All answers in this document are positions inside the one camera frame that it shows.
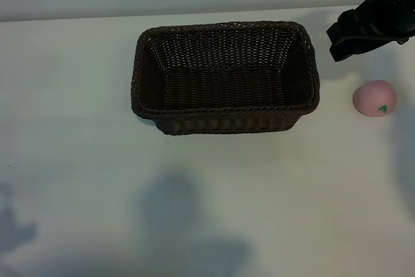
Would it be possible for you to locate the pink peach with green leaf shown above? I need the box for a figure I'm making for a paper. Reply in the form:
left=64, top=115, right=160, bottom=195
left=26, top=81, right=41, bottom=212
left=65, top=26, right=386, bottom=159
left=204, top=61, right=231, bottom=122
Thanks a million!
left=352, top=79, right=398, bottom=118

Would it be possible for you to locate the dark brown woven basket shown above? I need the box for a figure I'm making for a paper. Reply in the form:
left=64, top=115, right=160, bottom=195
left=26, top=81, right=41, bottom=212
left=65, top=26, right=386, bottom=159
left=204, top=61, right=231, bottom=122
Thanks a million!
left=130, top=21, right=322, bottom=136

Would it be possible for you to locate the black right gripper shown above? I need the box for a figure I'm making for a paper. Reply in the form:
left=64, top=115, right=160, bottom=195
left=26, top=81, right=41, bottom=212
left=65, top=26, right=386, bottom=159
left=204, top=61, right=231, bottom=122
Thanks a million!
left=326, top=0, right=415, bottom=62

